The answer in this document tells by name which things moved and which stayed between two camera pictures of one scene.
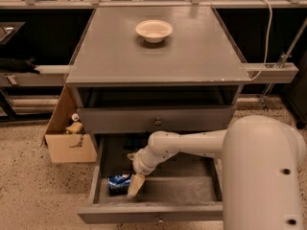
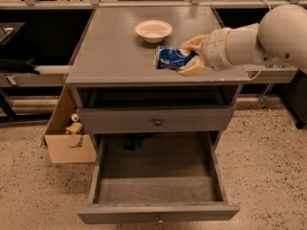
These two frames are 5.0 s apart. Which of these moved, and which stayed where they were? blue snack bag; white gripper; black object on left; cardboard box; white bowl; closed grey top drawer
Moved: blue snack bag; white gripper
Stayed: black object on left; cardboard box; closed grey top drawer; white bowl
